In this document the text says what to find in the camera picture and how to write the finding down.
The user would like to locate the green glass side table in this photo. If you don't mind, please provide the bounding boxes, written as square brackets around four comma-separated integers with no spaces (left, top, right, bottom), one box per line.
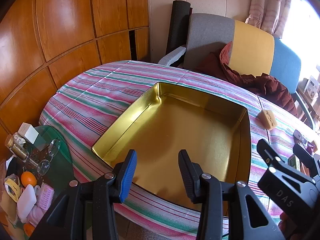
[0,126,75,238]

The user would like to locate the black rolled mat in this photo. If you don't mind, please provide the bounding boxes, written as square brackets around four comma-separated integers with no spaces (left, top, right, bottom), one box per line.
[166,0,193,55]

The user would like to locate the clear eyeglasses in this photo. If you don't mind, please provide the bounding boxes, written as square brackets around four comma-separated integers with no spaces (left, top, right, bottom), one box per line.
[37,139,61,175]

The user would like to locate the yellow sponge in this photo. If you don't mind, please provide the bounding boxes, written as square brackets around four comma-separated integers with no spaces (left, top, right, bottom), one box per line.
[258,109,277,130]

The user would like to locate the orange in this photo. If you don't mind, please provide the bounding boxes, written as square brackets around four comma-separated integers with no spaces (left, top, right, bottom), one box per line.
[23,223,35,237]
[21,172,37,187]

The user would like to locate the patterned beige curtain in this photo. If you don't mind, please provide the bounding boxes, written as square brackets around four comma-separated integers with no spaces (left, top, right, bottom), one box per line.
[245,0,293,37]

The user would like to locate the window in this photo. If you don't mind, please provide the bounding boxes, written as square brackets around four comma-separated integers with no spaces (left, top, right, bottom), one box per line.
[280,0,320,80]

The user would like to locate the grey yellow blue sofa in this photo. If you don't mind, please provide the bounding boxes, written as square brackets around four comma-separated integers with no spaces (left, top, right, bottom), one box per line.
[157,13,315,130]

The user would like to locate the white foam block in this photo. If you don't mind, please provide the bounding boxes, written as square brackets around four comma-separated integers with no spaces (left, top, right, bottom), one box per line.
[17,184,37,223]

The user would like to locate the gold tin box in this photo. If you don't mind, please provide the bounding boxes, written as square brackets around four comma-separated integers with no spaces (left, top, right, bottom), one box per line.
[91,82,251,210]

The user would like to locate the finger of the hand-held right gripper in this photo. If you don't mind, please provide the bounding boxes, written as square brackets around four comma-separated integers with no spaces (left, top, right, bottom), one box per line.
[257,139,315,184]
[294,144,320,178]

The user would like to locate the white printed carton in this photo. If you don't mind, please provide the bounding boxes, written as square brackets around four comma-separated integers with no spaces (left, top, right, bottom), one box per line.
[304,76,320,98]

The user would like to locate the striped pink green cloth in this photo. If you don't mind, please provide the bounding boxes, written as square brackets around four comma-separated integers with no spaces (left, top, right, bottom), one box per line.
[39,60,320,238]

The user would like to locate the wooden wardrobe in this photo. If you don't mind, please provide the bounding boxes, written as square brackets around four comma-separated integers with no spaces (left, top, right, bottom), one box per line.
[0,0,150,155]

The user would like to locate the glass jar with gold lid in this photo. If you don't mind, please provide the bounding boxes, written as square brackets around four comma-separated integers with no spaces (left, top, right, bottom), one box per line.
[5,134,30,162]

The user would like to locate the dark red jacket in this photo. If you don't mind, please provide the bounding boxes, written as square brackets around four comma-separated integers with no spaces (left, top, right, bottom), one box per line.
[194,41,298,117]

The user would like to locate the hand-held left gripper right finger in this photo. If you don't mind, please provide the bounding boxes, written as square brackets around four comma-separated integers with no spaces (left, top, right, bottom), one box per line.
[178,149,287,240]

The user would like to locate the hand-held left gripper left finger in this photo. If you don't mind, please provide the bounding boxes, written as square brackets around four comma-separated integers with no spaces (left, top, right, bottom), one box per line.
[29,149,138,240]

